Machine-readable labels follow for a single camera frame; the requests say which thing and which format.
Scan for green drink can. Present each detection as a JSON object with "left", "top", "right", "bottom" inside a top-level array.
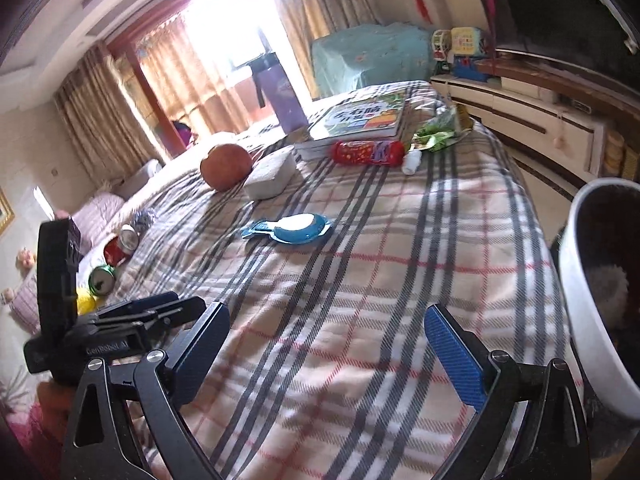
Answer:
[{"left": 89, "top": 265, "right": 117, "bottom": 295}]

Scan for beige patterned curtain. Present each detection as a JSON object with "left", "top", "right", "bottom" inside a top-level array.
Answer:
[
  {"left": 260, "top": 0, "right": 396, "bottom": 101},
  {"left": 52, "top": 45, "right": 161, "bottom": 181}
]

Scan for clear plastic bag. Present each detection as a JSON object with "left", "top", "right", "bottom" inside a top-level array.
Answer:
[{"left": 400, "top": 92, "right": 453, "bottom": 121}]

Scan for black flat television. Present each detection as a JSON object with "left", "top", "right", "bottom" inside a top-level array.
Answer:
[{"left": 465, "top": 0, "right": 640, "bottom": 66}]

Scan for blue toy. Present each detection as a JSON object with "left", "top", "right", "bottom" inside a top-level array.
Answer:
[{"left": 452, "top": 57, "right": 488, "bottom": 81}]

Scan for white marble-topped television cabinet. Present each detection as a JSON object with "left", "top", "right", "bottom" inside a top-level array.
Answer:
[{"left": 430, "top": 47, "right": 640, "bottom": 196}]

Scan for white trash bin black liner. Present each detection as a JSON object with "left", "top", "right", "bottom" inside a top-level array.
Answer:
[{"left": 557, "top": 177, "right": 640, "bottom": 418}]

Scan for white plastic bag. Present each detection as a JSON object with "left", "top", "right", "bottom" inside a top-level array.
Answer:
[{"left": 587, "top": 265, "right": 631, "bottom": 326}]

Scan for balcony glass door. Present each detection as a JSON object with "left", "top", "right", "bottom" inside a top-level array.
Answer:
[{"left": 107, "top": 0, "right": 321, "bottom": 136}]

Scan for red drink can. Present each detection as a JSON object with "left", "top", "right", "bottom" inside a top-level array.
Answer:
[{"left": 104, "top": 225, "right": 138, "bottom": 266}]

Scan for purple water bottle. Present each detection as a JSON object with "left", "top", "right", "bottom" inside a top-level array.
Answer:
[{"left": 250, "top": 52, "right": 309, "bottom": 133}]

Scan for stacked yellow lidded tubs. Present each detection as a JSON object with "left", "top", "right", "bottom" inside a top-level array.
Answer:
[{"left": 602, "top": 130, "right": 626, "bottom": 176}]

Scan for person's left hand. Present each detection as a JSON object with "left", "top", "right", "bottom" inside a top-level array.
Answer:
[{"left": 39, "top": 381, "right": 76, "bottom": 441}]

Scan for pink dangling strap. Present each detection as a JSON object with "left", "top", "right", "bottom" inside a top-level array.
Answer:
[{"left": 552, "top": 110, "right": 568, "bottom": 150}]

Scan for gold picture frame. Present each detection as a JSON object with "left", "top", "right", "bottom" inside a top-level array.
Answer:
[{"left": 0, "top": 187, "right": 16, "bottom": 236}]

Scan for yellow toy phone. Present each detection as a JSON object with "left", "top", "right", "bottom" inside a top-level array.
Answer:
[{"left": 450, "top": 26, "right": 483, "bottom": 56}]

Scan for white green baby toy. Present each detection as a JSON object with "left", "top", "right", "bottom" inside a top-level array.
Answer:
[{"left": 431, "top": 29, "right": 453, "bottom": 61}]

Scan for green snack wrapper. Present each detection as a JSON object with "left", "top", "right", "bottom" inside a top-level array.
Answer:
[{"left": 411, "top": 110, "right": 458, "bottom": 153}]

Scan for gold foil wrapper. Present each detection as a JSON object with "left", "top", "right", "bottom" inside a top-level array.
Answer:
[{"left": 452, "top": 104, "right": 475, "bottom": 132}]

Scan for white sponge block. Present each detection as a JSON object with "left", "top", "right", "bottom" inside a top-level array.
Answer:
[{"left": 243, "top": 151, "right": 297, "bottom": 201}]

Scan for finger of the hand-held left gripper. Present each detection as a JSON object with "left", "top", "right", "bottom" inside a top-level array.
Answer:
[
  {"left": 100, "top": 296, "right": 208, "bottom": 336},
  {"left": 80, "top": 292, "right": 179, "bottom": 325}
]

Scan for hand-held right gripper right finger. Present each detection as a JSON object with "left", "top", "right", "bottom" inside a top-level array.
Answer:
[{"left": 422, "top": 304, "right": 593, "bottom": 480}]

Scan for plaid checked blanket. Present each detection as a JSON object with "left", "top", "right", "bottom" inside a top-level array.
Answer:
[{"left": 77, "top": 80, "right": 586, "bottom": 480}]

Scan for red snack packet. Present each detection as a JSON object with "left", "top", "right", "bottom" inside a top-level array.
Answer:
[{"left": 332, "top": 139, "right": 406, "bottom": 167}]

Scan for colourful picture book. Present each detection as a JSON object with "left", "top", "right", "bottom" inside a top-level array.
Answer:
[{"left": 307, "top": 92, "right": 406, "bottom": 141}]

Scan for light sofa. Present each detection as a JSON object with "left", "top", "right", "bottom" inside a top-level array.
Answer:
[{"left": 0, "top": 157, "right": 166, "bottom": 341}]

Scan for orange ball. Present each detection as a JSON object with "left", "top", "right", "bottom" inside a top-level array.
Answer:
[{"left": 200, "top": 143, "right": 253, "bottom": 192}]

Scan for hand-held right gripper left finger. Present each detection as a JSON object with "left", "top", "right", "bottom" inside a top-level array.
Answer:
[{"left": 60, "top": 301, "right": 232, "bottom": 480}]

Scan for teal floral cover cloth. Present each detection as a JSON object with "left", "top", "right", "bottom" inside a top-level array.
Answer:
[{"left": 311, "top": 22, "right": 436, "bottom": 101}]

